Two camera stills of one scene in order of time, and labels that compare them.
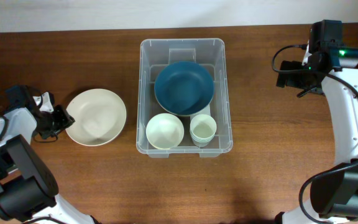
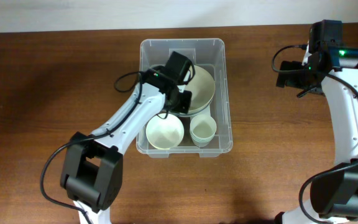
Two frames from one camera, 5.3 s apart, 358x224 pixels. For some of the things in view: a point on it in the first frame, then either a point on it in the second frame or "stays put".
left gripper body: (58, 121) to (183, 104)
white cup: (203, 129) stays put
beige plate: (99, 115) to (202, 88)
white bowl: (165, 130) stays put
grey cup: (201, 144) stays put
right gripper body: (303, 80) stays put
